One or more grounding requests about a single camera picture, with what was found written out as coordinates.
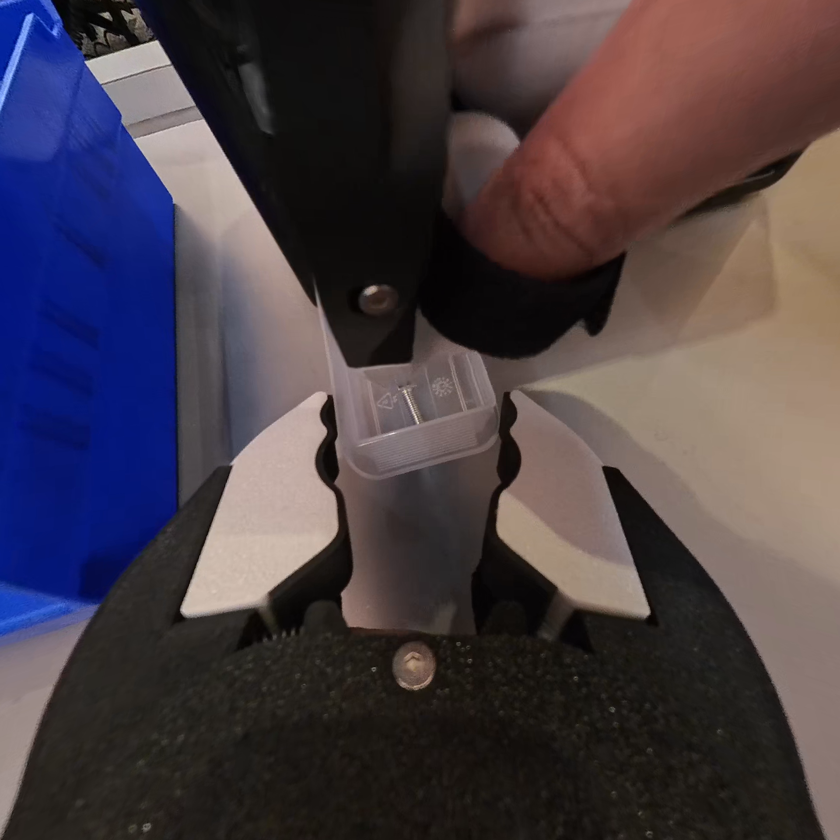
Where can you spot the clear plastic drawer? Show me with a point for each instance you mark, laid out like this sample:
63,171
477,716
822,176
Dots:
420,449

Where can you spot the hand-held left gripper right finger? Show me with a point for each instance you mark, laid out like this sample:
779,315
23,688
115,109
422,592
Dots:
571,538

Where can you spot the blue plastic bin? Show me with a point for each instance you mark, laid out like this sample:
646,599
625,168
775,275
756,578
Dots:
79,328

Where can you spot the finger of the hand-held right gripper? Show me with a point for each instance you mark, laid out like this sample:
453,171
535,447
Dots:
394,377

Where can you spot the person's right hand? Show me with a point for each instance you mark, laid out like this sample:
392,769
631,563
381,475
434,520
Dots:
656,98

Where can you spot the metal screw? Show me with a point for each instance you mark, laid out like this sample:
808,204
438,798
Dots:
413,407

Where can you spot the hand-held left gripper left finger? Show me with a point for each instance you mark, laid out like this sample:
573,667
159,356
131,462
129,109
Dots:
262,525

